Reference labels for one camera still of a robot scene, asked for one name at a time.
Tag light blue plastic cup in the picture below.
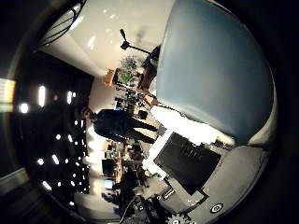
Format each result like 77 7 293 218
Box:
155 0 276 147

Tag person in dark clothes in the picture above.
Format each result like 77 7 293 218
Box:
81 106 159 145

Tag black computer monitor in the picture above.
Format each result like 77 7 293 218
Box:
101 158 117 178

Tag green potted plant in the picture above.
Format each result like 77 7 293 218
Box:
119 55 139 84

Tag brown wooden box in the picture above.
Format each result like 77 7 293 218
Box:
103 68 116 88

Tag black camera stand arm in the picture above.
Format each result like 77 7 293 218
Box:
119 28 157 56

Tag black looped ceiling cables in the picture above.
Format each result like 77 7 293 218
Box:
37 0 89 49

